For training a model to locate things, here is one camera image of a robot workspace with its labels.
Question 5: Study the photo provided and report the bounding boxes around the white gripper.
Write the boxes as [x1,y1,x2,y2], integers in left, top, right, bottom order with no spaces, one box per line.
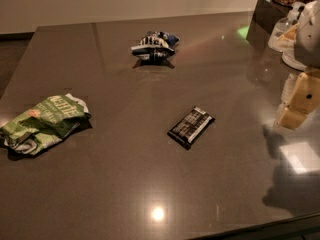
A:
[277,66,320,129]

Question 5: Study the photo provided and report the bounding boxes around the blue chip bag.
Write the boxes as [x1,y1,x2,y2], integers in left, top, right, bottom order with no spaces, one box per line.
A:
[131,31,180,62]

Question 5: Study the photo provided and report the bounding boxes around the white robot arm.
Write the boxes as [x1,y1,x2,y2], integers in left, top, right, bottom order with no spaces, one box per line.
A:
[276,1,320,129]

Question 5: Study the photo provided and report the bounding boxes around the black rxbar chocolate bar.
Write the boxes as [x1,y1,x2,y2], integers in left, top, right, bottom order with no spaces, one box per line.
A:
[167,106,215,150]

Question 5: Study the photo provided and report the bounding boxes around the green kettle chip bag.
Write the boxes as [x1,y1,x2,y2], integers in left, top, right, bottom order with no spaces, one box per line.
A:
[1,93,91,156]

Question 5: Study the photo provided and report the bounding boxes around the white plastic container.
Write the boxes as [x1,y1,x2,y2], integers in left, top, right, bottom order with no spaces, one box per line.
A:
[282,47,306,71]

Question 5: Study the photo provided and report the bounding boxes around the clear plastic bottle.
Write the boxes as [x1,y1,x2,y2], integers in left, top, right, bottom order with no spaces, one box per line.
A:
[268,2,305,52]

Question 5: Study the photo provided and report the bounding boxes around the dark side shelf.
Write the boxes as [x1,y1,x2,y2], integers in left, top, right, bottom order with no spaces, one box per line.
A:
[246,0,290,51]

